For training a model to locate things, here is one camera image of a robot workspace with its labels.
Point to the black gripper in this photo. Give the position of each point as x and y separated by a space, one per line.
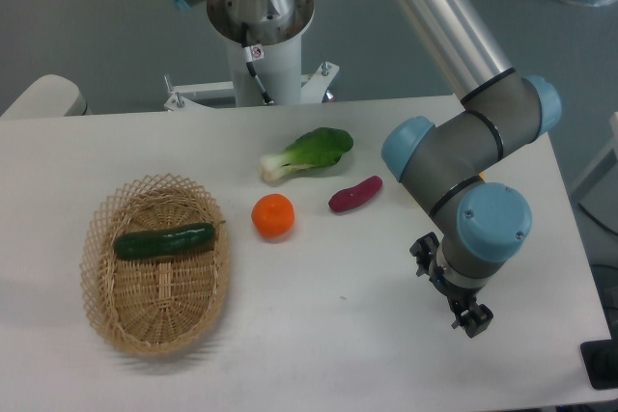
460 291

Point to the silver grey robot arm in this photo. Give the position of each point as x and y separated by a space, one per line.
479 225

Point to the green cucumber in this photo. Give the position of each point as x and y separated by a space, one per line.
159 243

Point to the woven wicker basket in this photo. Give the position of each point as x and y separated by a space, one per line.
160 305

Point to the black device at table edge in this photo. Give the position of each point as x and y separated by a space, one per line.
600 361

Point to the purple sweet potato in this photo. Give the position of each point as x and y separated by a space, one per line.
355 196

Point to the orange tangerine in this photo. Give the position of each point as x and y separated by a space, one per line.
273 216

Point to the green bok choy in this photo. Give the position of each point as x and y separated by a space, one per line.
320 148

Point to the white chair armrest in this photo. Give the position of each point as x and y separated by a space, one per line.
50 96

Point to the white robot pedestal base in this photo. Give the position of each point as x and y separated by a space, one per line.
263 41

